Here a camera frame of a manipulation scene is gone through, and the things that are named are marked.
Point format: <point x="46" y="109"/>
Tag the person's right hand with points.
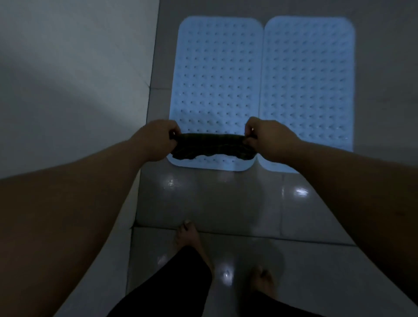
<point x="274" y="140"/>

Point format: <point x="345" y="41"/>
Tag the person's left hand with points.
<point x="155" y="140"/>

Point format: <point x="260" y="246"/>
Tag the dark striped cloth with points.
<point x="212" y="145"/>

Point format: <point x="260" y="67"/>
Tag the blue bath mat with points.
<point x="307" y="75"/>
<point x="215" y="72"/>

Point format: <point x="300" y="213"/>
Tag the person's left forearm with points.
<point x="65" y="222"/>

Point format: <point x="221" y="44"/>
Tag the person's right forearm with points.
<point x="365" y="202"/>

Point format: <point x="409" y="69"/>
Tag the person's left foot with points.
<point x="191" y="238"/>

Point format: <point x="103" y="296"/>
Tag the person's foot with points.
<point x="263" y="281"/>
<point x="191" y="238"/>

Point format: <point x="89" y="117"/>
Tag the person's right foot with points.
<point x="263" y="281"/>

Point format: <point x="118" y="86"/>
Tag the person's black trousers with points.
<point x="176" y="287"/>

